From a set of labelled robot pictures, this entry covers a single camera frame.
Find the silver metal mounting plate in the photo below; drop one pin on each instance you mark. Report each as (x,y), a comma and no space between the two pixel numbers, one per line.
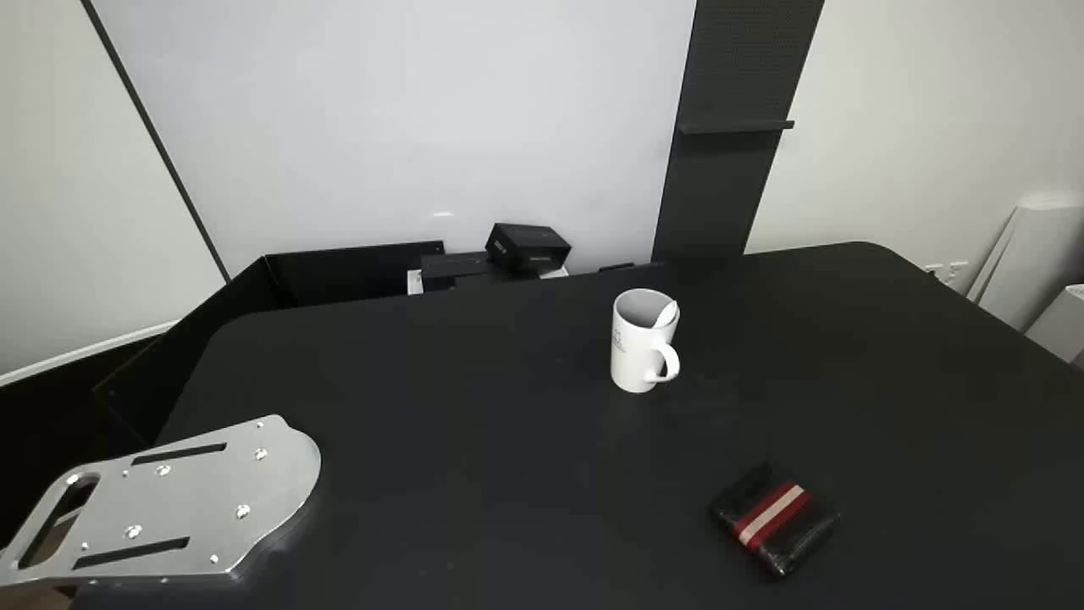
(169,496)

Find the white whiteboard panel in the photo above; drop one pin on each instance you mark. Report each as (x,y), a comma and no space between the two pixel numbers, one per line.
(394,124)

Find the small black box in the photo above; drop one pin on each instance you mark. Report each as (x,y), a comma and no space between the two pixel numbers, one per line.
(528,246)

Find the black block with red stripe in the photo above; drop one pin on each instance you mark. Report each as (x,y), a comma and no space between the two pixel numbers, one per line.
(773,519)

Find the white ceramic mug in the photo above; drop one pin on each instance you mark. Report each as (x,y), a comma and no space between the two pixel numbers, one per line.
(632,362)

